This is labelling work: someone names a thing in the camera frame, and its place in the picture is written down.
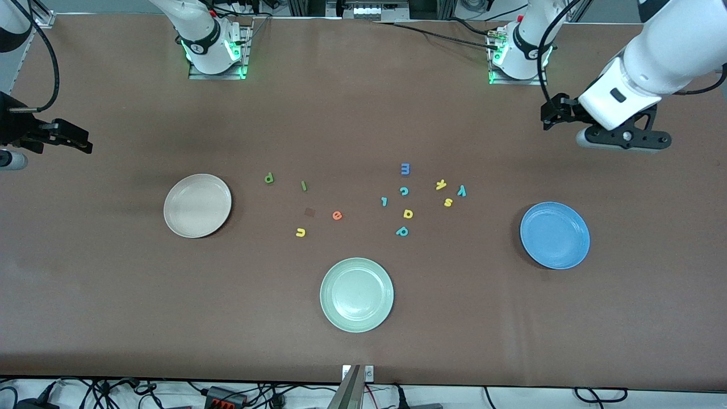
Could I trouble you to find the blue plate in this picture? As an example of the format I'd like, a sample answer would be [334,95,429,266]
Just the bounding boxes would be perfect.
[520,202,591,270]

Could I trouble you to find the beige brown plate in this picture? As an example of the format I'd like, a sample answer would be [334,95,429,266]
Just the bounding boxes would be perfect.
[164,173,233,239]

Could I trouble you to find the silver metal device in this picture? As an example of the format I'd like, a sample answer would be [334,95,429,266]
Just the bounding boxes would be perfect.
[341,0,410,22]

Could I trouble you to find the pale green plate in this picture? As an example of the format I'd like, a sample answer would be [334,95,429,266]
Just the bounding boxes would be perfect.
[320,257,395,333]

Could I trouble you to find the black red power strip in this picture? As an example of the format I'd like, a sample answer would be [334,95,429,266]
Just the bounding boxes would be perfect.
[204,386,248,408]

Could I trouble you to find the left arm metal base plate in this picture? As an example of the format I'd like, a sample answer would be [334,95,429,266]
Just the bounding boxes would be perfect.
[488,26,549,86]

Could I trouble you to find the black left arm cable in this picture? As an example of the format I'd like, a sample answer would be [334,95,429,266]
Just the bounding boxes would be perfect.
[538,0,586,106]

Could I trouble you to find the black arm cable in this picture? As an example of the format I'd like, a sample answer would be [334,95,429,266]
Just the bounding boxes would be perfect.
[538,0,586,106]
[9,0,60,112]

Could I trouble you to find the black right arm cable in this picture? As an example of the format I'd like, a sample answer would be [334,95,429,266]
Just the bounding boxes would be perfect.
[9,0,60,112]

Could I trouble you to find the thin black cable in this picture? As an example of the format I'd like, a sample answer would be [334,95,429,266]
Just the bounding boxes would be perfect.
[375,19,503,52]

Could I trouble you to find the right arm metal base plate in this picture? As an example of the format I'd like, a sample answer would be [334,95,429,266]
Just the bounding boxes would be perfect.
[189,20,253,80]

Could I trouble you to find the tangled black cables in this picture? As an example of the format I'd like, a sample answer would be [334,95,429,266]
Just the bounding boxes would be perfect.
[57,378,199,409]

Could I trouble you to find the looped black cable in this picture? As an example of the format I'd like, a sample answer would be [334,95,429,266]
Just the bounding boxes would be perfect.
[574,387,628,404]

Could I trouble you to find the grey metal post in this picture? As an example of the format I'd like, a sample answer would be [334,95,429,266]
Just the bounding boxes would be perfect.
[327,365,364,409]

